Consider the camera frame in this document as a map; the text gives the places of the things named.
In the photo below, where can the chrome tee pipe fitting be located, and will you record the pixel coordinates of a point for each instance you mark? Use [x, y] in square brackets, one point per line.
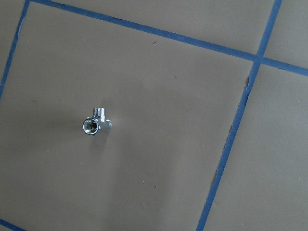
[98, 122]

